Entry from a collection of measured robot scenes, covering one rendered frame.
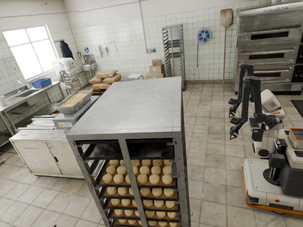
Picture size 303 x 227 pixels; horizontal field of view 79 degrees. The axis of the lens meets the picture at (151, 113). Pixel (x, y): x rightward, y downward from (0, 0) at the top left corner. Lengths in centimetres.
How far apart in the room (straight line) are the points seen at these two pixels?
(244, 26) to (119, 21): 367
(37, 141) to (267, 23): 488
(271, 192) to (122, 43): 574
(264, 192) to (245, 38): 341
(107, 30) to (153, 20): 162
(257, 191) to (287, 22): 362
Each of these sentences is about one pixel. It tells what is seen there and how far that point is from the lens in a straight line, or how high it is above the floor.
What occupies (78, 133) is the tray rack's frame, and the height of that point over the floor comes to 182.
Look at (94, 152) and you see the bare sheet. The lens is 94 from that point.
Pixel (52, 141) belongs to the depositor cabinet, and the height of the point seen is 81.
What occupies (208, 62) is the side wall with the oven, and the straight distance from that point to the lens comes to 611.
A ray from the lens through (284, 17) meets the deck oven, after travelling 507.
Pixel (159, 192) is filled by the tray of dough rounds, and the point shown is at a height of 142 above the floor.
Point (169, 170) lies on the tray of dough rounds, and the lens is 98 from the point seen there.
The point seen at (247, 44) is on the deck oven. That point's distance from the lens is 498.
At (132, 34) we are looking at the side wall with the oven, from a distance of 649.
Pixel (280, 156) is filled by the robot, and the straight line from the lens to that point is 235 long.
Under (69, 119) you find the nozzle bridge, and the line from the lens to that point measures 258.
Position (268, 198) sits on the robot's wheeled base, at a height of 25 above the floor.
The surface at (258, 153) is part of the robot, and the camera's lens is 238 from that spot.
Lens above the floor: 222
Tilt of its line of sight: 28 degrees down
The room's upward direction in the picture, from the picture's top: 9 degrees counter-clockwise
